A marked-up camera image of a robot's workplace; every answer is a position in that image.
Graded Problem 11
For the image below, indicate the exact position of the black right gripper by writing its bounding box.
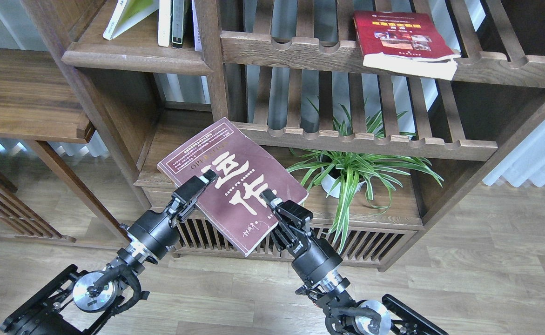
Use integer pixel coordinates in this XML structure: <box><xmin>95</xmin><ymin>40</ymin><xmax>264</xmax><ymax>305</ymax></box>
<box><xmin>260</xmin><ymin>189</ymin><xmax>344</xmax><ymax>291</ymax></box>

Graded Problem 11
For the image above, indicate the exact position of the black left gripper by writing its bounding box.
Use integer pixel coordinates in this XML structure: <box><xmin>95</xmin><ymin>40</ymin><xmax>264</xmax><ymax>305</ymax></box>
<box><xmin>121</xmin><ymin>169</ymin><xmax>218</xmax><ymax>261</ymax></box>

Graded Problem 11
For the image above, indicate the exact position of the dark maroon book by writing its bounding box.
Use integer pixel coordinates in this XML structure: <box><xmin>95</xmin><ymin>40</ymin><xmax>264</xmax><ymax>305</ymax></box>
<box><xmin>157</xmin><ymin>118</ymin><xmax>308</xmax><ymax>256</ymax></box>

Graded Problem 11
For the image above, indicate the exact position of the yellow green book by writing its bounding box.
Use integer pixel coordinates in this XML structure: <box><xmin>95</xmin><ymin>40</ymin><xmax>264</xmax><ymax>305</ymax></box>
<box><xmin>102</xmin><ymin>0</ymin><xmax>159</xmax><ymax>40</ymax></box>

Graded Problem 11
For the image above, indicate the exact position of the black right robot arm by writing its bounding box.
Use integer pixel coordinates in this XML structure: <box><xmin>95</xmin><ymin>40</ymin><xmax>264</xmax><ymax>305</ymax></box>
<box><xmin>260</xmin><ymin>189</ymin><xmax>445</xmax><ymax>335</ymax></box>

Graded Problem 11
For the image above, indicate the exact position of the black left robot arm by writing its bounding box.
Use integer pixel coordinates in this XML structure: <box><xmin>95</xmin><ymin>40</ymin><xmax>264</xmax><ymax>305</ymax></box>
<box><xmin>0</xmin><ymin>170</ymin><xmax>218</xmax><ymax>335</ymax></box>

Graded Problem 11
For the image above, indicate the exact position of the spider plant in white pot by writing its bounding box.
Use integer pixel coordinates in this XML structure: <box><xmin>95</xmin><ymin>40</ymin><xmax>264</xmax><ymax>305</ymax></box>
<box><xmin>287</xmin><ymin>149</ymin><xmax>444</xmax><ymax>252</ymax></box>

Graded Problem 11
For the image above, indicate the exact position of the dark wooden bookshelf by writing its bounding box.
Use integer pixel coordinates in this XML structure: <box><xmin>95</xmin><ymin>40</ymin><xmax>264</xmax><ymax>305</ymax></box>
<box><xmin>22</xmin><ymin>0</ymin><xmax>545</xmax><ymax>271</ymax></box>

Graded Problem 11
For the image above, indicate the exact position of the slatted wooden rack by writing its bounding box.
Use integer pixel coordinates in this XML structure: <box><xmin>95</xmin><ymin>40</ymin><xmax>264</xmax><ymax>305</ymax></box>
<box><xmin>0</xmin><ymin>172</ymin><xmax>76</xmax><ymax>244</ymax></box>

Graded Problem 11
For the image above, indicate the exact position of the wooden side table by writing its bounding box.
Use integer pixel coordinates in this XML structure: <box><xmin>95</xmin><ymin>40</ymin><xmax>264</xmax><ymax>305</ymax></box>
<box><xmin>0</xmin><ymin>48</ymin><xmax>128</xmax><ymax>243</ymax></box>

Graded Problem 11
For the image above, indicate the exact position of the white upright book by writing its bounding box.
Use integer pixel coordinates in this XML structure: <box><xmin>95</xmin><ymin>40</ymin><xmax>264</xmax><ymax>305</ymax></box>
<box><xmin>157</xmin><ymin>0</ymin><xmax>173</xmax><ymax>47</ymax></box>

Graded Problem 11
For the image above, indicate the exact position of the red book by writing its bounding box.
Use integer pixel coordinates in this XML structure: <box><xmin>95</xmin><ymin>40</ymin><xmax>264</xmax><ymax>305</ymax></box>
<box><xmin>354</xmin><ymin>10</ymin><xmax>460</xmax><ymax>80</ymax></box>

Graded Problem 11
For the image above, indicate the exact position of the white curtain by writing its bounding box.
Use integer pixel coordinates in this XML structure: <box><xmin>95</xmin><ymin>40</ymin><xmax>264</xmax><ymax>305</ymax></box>
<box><xmin>483</xmin><ymin>120</ymin><xmax>545</xmax><ymax>187</ymax></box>

